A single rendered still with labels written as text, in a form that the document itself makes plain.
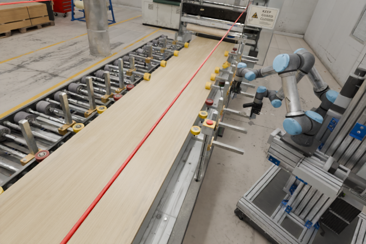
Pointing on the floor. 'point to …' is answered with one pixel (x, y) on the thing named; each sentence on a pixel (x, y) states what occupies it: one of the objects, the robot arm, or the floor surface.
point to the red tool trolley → (62, 6)
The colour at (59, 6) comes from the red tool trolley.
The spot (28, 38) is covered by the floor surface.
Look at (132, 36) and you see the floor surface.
